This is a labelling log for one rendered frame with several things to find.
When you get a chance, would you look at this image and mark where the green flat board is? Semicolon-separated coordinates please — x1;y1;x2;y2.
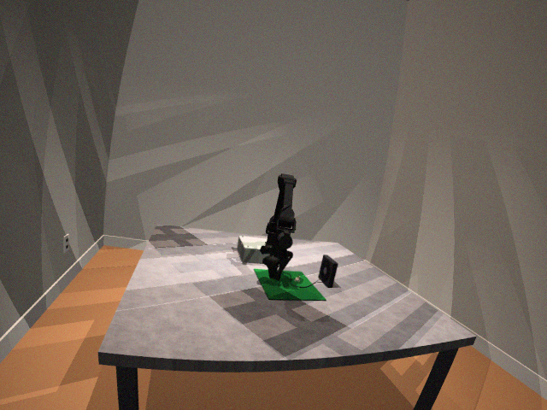
253;269;326;302

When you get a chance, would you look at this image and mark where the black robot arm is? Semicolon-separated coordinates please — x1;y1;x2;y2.
260;173;297;256

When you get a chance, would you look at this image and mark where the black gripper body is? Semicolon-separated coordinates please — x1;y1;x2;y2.
262;242;293;267

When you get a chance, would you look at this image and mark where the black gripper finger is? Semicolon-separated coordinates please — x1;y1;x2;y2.
264;264;279;278
279;258;291;272

